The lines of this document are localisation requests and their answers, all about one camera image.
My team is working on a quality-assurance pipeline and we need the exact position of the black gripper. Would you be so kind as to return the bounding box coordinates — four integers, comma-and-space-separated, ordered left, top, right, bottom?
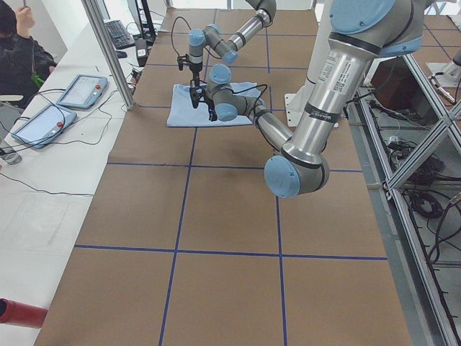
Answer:
205, 98, 218, 122
189, 62, 202, 88

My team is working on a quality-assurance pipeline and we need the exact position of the light blue t-shirt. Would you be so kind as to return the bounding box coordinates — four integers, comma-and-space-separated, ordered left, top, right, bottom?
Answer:
166, 81, 267, 128

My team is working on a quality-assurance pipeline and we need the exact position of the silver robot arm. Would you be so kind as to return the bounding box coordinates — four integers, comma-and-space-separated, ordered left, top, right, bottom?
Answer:
205, 1, 429, 198
177, 0, 277, 87

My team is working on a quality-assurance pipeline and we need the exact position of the person right hand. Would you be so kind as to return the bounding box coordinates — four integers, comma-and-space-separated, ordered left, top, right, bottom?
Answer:
16, 6, 35, 39

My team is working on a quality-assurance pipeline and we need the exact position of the black keyboard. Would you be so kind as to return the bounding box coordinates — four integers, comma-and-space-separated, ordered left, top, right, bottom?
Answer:
104, 20, 135, 50

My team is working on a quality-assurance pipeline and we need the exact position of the upper blue teach pendant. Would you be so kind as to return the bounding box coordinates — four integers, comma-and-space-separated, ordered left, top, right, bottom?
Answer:
56, 74, 108, 110

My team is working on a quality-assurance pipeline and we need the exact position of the blue teach pendant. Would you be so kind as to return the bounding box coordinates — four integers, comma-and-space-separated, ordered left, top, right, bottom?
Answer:
56, 74, 108, 110
12, 105, 77, 148

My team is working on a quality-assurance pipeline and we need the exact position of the green toy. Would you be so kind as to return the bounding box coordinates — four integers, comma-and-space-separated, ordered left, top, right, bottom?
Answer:
31, 72, 44, 89

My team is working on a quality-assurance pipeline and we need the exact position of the lower blue teach pendant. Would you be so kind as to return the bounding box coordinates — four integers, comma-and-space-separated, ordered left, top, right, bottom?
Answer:
12, 105, 77, 148

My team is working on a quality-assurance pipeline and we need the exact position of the person in black jacket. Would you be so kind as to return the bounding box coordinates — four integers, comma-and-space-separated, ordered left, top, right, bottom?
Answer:
1, 1, 57, 109

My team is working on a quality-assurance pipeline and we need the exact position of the red fire extinguisher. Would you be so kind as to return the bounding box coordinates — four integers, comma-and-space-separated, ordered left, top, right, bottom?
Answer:
1, 298, 48, 329

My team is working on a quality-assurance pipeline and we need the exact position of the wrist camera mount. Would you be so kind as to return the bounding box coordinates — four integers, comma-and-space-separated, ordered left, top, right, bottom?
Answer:
189, 86, 206, 109
176, 54, 189, 71

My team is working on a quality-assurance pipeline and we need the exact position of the aluminium frame post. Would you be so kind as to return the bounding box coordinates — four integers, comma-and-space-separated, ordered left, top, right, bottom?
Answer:
81, 0, 135, 110

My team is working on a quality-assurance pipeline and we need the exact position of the aluminium frame rack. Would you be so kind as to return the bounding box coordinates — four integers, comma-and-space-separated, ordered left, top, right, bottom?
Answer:
348, 56, 460, 345

